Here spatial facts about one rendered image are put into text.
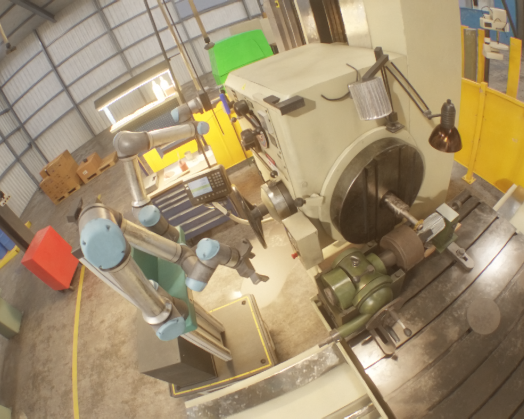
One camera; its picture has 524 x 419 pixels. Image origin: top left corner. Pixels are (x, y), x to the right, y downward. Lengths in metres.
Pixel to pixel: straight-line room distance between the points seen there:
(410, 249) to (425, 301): 0.32
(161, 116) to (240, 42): 2.56
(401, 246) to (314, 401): 0.91
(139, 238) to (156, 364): 1.08
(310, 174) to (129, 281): 0.76
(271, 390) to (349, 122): 1.37
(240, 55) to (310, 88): 4.15
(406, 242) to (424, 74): 0.78
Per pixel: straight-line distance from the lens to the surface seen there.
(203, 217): 3.06
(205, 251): 0.86
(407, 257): 1.12
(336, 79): 0.98
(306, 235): 1.10
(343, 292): 1.01
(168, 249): 0.94
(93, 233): 0.66
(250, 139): 1.17
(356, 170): 1.07
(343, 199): 1.08
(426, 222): 1.27
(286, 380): 1.51
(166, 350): 1.76
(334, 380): 1.50
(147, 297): 0.84
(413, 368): 1.23
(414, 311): 1.30
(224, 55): 4.96
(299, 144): 0.96
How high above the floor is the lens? 2.19
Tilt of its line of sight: 41 degrees down
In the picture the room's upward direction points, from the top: 24 degrees counter-clockwise
